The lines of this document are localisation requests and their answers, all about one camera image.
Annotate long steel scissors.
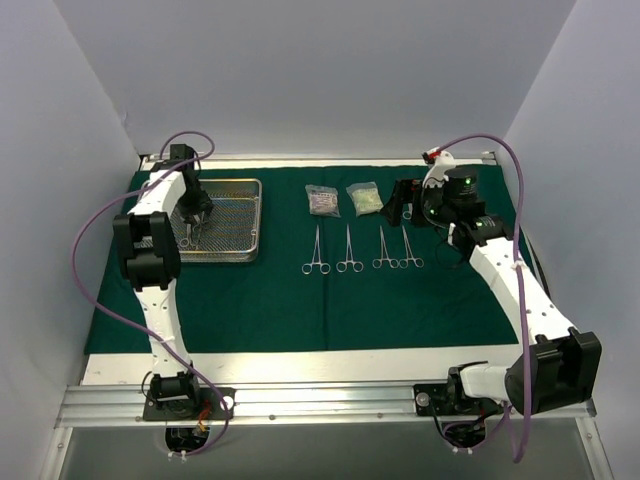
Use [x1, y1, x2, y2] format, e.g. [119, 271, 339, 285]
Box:
[178, 214, 206, 249]

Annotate purple packet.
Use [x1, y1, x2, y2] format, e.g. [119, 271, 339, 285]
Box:
[305, 184, 340, 218]

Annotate green packet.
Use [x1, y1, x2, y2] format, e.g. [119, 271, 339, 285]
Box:
[346, 182, 384, 217]

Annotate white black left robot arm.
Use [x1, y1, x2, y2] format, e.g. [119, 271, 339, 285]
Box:
[113, 160, 213, 419]

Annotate steel mesh instrument tray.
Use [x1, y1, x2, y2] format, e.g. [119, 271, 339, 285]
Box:
[139, 178, 264, 265]

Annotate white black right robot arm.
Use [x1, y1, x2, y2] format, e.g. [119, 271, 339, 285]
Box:
[381, 167, 602, 415]

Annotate aluminium frame rail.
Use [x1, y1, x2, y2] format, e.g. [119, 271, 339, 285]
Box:
[54, 374, 596, 429]

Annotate back aluminium rail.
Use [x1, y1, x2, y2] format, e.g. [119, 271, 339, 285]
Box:
[139, 151, 499, 166]

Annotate steel needle holder clamp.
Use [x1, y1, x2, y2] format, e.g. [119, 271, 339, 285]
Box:
[301, 226, 331, 275]

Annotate steel forceps clamp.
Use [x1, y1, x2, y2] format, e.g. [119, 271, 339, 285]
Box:
[336, 225, 364, 273]

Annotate steel haemostat clamp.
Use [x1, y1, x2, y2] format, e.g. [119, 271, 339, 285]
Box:
[372, 226, 399, 269]

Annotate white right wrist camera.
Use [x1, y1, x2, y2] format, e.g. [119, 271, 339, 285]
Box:
[422, 148, 457, 189]

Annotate green surgical drape cloth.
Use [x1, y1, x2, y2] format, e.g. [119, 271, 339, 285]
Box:
[82, 164, 551, 356]

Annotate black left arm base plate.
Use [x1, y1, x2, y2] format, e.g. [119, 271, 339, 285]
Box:
[142, 386, 236, 422]

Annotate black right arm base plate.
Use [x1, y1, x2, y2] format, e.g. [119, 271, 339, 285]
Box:
[412, 383, 503, 417]

